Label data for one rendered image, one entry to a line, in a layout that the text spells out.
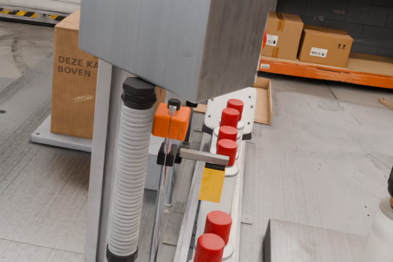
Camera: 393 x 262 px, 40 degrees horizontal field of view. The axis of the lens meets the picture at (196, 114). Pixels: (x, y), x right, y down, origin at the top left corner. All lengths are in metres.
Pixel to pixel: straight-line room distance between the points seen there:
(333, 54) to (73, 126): 3.55
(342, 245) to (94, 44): 0.68
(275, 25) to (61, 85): 3.37
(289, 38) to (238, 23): 4.09
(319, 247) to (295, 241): 0.04
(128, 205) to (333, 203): 0.81
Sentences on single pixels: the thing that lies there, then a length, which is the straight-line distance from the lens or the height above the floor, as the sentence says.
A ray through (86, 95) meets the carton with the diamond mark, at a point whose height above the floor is 0.97.
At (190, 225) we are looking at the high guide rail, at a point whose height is 0.96.
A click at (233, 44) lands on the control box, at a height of 1.34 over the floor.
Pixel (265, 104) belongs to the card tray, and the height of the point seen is 0.83.
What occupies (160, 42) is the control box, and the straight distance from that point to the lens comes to 0.50.
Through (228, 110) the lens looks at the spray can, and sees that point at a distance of 1.01.
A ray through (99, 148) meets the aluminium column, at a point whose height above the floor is 1.15.
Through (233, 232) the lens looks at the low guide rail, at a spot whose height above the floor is 0.91.
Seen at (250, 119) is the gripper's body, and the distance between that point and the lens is 1.12.
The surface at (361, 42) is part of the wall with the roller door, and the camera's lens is 5.58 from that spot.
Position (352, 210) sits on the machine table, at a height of 0.83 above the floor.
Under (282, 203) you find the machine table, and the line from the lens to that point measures 1.25.
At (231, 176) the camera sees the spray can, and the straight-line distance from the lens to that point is 0.89.
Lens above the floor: 1.47
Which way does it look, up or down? 24 degrees down
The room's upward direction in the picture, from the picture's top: 9 degrees clockwise
